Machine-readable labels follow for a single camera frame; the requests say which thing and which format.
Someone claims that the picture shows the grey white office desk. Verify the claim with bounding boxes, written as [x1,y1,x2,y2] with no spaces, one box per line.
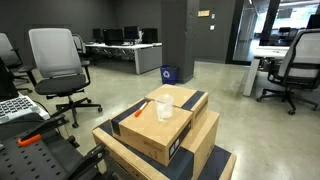
[84,41,164,75]

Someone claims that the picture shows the orange capped white marker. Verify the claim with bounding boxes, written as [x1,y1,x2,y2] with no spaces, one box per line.
[133,100,150,118]

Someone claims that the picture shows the grey mesh office chair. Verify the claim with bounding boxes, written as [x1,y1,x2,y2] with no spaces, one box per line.
[0,32,34,94]
[71,33,98,68]
[27,27,104,129]

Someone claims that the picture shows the small cardboard box dark tape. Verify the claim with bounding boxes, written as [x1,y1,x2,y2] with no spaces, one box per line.
[144,83,209,129]

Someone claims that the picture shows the blue recycling bin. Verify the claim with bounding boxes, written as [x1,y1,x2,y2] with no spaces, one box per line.
[160,64,179,86]

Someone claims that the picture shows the silver laptop black keys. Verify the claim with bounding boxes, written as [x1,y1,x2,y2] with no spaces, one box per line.
[0,56,51,125]

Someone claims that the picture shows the long white office desk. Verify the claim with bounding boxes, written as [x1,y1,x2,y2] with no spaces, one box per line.
[243,45,291,98]

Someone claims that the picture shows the large cardboard box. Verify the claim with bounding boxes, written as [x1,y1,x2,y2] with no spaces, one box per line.
[91,109,221,180]

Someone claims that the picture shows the beige wall sign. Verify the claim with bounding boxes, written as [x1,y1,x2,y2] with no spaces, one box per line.
[197,9,211,18]

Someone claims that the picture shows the clear plastic measuring cup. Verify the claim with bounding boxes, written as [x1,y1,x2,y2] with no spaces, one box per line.
[154,93,175,122]

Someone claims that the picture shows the black clamp orange handle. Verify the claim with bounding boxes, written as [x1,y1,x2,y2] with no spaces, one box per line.
[16,113,68,148]
[64,143,111,180]

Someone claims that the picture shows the white mesh black frame chair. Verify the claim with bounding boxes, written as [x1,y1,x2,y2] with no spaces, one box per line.
[255,28,320,116]

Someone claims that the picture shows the black office chair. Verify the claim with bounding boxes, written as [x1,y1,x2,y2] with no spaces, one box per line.
[278,26,299,43]

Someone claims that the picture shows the small cardboard box printed label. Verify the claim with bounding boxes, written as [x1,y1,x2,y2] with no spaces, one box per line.
[110,97,194,168]

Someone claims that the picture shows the flat cardboard box dark tape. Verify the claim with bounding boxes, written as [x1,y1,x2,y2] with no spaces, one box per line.
[196,143,238,180]

